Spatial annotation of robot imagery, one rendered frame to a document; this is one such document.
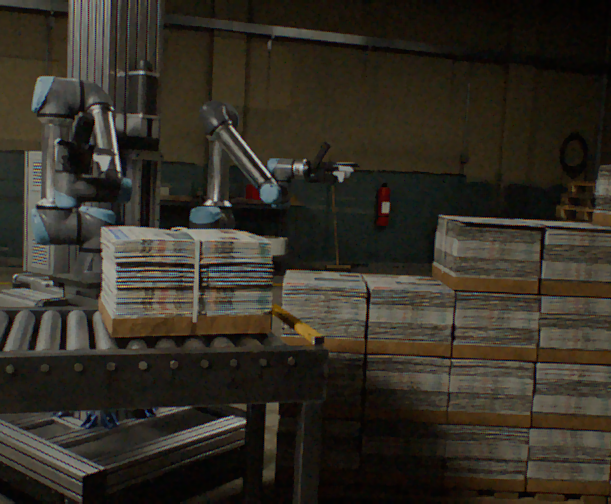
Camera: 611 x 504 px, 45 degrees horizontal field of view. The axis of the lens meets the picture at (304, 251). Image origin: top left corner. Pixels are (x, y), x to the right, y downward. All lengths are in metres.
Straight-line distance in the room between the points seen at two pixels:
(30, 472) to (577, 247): 1.98
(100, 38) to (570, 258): 1.80
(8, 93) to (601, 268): 7.34
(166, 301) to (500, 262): 1.24
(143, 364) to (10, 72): 7.53
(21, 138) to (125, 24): 6.17
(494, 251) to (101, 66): 1.51
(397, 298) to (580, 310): 0.62
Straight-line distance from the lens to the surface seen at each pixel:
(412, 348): 2.54
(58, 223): 2.49
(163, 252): 1.70
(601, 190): 2.98
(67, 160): 2.06
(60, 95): 2.49
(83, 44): 2.89
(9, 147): 8.92
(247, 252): 1.75
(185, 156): 8.99
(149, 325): 1.72
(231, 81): 9.05
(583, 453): 2.79
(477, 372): 2.59
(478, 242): 2.52
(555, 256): 2.60
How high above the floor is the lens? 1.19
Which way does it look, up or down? 6 degrees down
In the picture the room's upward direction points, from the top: 3 degrees clockwise
